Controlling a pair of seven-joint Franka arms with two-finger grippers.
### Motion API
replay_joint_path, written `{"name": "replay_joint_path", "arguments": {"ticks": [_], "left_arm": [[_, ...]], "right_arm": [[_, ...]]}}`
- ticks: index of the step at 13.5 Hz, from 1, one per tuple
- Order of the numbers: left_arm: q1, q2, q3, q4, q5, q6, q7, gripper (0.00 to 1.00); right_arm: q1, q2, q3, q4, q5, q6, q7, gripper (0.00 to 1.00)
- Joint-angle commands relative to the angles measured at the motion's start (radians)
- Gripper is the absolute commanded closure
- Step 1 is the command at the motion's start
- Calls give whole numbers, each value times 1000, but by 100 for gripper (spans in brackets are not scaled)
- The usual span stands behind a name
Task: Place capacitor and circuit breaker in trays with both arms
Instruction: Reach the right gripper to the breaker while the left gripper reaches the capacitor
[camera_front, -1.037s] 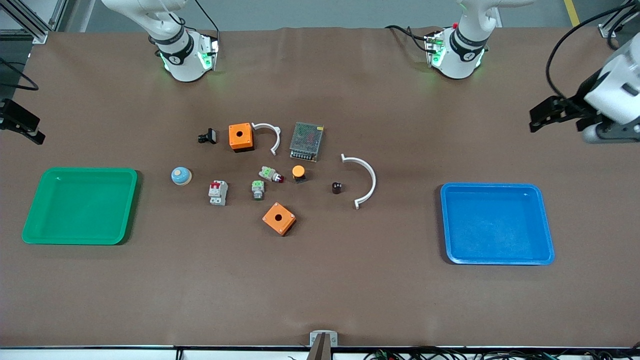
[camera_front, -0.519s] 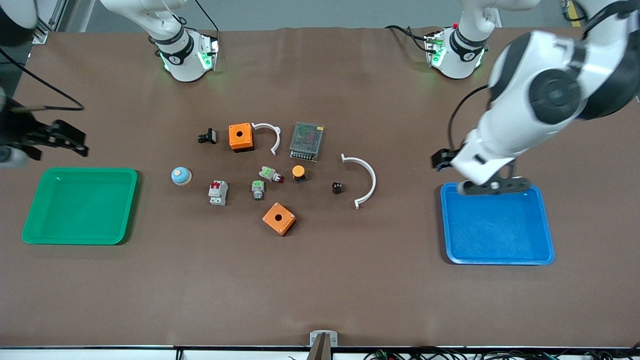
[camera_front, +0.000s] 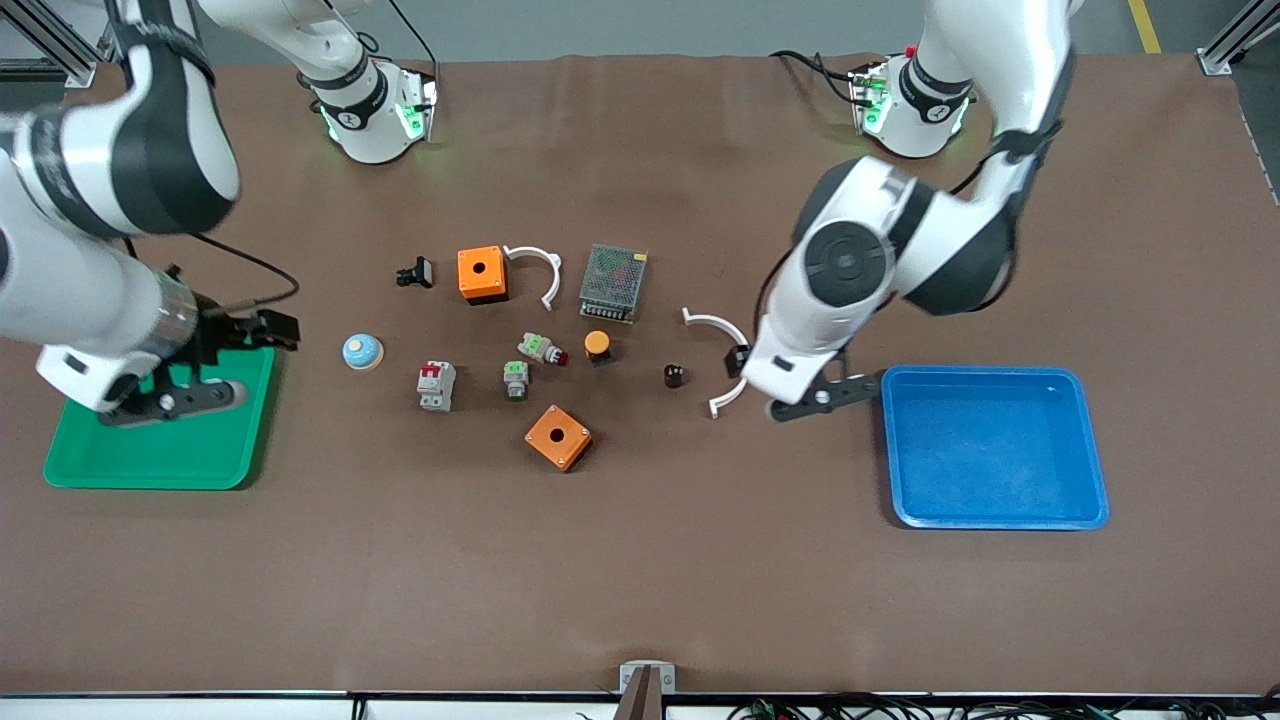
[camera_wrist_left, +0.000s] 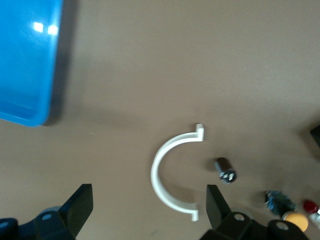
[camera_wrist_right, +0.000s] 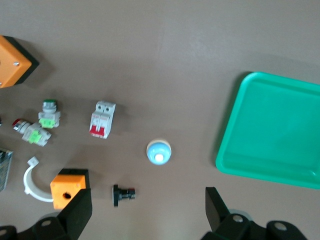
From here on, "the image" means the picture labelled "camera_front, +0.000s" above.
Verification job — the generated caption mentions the white circuit breaker red lever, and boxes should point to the white circuit breaker red lever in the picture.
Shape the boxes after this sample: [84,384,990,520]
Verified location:
[417,360,458,414]

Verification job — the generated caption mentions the green plastic tray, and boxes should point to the green plastic tray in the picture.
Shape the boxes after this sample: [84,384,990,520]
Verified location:
[43,344,279,492]

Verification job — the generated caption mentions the blue plastic tray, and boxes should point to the blue plastic tray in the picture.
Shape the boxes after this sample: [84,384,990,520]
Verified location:
[880,365,1111,532]

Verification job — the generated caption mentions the metal mesh power supply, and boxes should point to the metal mesh power supply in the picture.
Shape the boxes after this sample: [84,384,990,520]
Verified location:
[579,244,648,325]

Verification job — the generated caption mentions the orange button box with hole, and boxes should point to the orange button box with hole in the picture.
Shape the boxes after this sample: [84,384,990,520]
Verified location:
[458,246,509,306]
[525,405,593,473]

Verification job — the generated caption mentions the brown table mat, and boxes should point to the brown table mat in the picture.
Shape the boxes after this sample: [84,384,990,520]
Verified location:
[0,52,1280,699]

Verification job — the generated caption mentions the white half-ring pipe clamp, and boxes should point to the white half-ring pipe clamp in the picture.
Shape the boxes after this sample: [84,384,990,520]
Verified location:
[503,245,563,313]
[682,308,751,420]

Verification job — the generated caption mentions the red head push button switch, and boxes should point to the red head push button switch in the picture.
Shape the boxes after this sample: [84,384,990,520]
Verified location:
[517,332,569,368]

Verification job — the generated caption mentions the black left base cables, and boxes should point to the black left base cables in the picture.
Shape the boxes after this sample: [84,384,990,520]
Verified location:
[769,47,873,107]

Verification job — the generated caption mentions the white table edge rail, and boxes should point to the white table edge rail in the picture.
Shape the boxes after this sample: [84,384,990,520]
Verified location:
[0,691,1280,720]

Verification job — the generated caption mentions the aluminium frame profile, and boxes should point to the aluminium frame profile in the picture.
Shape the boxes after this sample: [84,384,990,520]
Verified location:
[1197,0,1280,77]
[0,0,103,87]

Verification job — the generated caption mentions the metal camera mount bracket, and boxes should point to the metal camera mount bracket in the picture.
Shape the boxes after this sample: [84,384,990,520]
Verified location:
[618,660,677,720]

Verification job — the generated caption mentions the black right base cable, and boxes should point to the black right base cable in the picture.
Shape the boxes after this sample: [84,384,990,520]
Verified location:
[352,0,442,73]

